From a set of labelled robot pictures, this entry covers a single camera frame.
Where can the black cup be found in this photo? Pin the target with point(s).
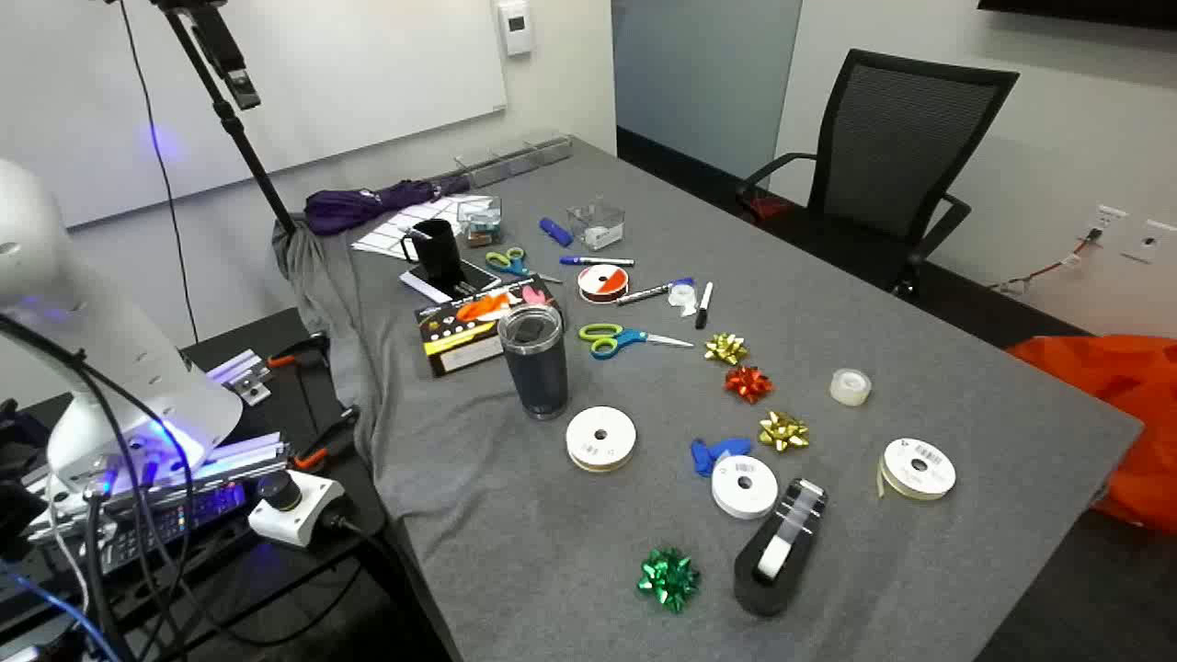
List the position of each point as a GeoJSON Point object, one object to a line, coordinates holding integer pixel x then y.
{"type": "Point", "coordinates": [441, 258]}

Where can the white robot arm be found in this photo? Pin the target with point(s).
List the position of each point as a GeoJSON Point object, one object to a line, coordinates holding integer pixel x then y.
{"type": "Point", "coordinates": [112, 345]}

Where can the large green blue scissors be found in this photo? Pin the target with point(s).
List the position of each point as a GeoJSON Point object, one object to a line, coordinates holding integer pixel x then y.
{"type": "Point", "coordinates": [631, 335]}

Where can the orange ribbon spool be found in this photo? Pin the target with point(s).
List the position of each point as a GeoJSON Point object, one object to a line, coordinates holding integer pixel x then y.
{"type": "Point", "coordinates": [600, 286]}

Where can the dark tumbler with clear lid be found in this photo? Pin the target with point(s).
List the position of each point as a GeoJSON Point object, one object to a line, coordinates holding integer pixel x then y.
{"type": "Point", "coordinates": [534, 370]}

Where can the silver marker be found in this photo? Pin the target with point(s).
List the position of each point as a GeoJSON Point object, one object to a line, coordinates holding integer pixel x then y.
{"type": "Point", "coordinates": [647, 295]}

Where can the blue pen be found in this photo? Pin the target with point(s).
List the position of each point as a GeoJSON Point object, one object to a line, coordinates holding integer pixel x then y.
{"type": "Point", "coordinates": [596, 258]}

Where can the small white blue object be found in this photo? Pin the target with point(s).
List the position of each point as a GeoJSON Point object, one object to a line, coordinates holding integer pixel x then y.
{"type": "Point", "coordinates": [682, 295]}

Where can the small clear container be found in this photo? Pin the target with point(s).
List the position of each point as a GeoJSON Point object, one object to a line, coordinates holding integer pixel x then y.
{"type": "Point", "coordinates": [600, 231]}

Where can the blue marker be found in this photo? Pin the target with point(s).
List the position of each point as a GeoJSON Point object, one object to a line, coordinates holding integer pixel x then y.
{"type": "Point", "coordinates": [558, 231]}

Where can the small green blue scissors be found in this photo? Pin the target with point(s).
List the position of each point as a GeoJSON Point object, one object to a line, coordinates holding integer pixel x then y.
{"type": "Point", "coordinates": [505, 258]}

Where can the white spool gold ribbon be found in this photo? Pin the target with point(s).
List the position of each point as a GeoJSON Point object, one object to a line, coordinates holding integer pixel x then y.
{"type": "Point", "coordinates": [940, 474]}
{"type": "Point", "coordinates": [588, 446]}

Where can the black marker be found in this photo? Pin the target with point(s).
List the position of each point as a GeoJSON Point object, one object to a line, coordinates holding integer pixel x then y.
{"type": "Point", "coordinates": [704, 307]}

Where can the black box with orange tool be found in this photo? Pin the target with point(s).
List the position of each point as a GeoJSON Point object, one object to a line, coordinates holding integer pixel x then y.
{"type": "Point", "coordinates": [465, 345]}

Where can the gold gift bow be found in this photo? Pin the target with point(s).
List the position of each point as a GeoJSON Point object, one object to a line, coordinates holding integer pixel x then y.
{"type": "Point", "coordinates": [726, 351]}
{"type": "Point", "coordinates": [782, 432]}

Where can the clear box with mints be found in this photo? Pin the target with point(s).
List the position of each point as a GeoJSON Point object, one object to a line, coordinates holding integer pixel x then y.
{"type": "Point", "coordinates": [480, 227]}

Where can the blue clip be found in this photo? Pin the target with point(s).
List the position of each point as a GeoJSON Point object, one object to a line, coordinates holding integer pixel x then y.
{"type": "Point", "coordinates": [704, 455]}

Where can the red gift bow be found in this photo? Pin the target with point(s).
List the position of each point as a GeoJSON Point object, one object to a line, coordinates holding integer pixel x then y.
{"type": "Point", "coordinates": [750, 386]}

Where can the black booklet white edge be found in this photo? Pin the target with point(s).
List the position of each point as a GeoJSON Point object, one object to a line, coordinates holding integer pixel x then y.
{"type": "Point", "coordinates": [424, 287]}

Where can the red floor object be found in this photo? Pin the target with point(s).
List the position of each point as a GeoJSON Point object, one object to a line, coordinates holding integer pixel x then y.
{"type": "Point", "coordinates": [766, 205]}

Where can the white label sheets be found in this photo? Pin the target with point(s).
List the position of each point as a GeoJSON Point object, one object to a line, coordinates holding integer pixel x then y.
{"type": "Point", "coordinates": [391, 231]}

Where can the white round lid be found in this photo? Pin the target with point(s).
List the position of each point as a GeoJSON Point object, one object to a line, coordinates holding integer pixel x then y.
{"type": "Point", "coordinates": [836, 397]}

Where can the green gift bow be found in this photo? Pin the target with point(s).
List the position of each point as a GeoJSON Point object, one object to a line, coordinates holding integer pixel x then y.
{"type": "Point", "coordinates": [666, 579]}

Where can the grey table cloth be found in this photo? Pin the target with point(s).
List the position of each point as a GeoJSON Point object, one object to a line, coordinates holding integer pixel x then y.
{"type": "Point", "coordinates": [858, 307]}

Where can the purple cloth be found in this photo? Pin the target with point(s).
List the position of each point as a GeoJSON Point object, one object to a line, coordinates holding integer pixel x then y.
{"type": "Point", "coordinates": [350, 207]}

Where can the black tape dispenser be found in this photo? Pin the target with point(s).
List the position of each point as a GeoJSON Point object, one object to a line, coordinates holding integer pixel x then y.
{"type": "Point", "coordinates": [766, 591]}

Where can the white emergency stop button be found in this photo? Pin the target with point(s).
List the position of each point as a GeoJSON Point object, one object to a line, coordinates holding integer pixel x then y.
{"type": "Point", "coordinates": [299, 515]}

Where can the black mesh office chair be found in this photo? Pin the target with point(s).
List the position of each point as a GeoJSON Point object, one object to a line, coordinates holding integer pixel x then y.
{"type": "Point", "coordinates": [894, 135]}

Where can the orange bag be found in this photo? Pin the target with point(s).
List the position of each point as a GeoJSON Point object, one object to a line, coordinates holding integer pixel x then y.
{"type": "Point", "coordinates": [1127, 390]}

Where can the white wall thermostat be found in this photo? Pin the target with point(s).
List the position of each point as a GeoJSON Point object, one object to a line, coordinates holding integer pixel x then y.
{"type": "Point", "coordinates": [516, 25]}

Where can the white wall whiteboard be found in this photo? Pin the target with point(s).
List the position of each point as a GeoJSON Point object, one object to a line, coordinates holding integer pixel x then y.
{"type": "Point", "coordinates": [370, 75]}

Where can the silver metal bracket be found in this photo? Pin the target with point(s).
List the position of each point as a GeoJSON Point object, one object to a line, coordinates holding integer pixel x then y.
{"type": "Point", "coordinates": [242, 377]}

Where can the black camera tripod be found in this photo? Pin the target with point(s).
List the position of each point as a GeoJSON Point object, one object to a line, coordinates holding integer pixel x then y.
{"type": "Point", "coordinates": [231, 61]}

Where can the white wall outlet plate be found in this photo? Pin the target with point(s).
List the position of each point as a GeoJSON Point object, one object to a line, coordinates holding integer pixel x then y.
{"type": "Point", "coordinates": [1152, 241]}

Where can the black wall television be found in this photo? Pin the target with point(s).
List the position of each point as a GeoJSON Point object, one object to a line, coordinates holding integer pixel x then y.
{"type": "Point", "coordinates": [1081, 10]}

